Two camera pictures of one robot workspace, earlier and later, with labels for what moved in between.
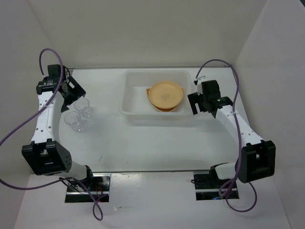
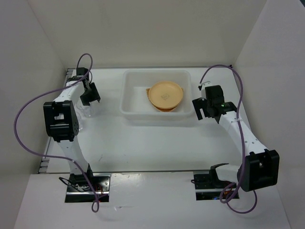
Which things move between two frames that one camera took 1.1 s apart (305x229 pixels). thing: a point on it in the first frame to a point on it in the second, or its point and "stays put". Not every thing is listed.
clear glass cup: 83,105 stays put
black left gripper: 78,91 to 95,95
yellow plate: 166,94 stays put
